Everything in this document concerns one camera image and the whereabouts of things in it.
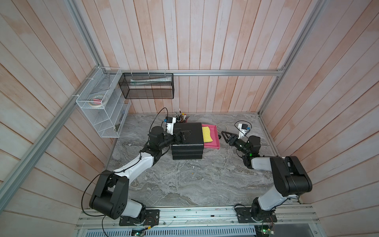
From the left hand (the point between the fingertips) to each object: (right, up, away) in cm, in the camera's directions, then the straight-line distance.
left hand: (186, 132), depth 81 cm
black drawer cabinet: (+4, -9, 0) cm, 10 cm away
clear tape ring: (+28, +6, +33) cm, 44 cm away
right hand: (+22, 0, +7) cm, 24 cm away
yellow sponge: (+13, -2, +7) cm, 14 cm away
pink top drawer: (+18, -1, +13) cm, 22 cm away
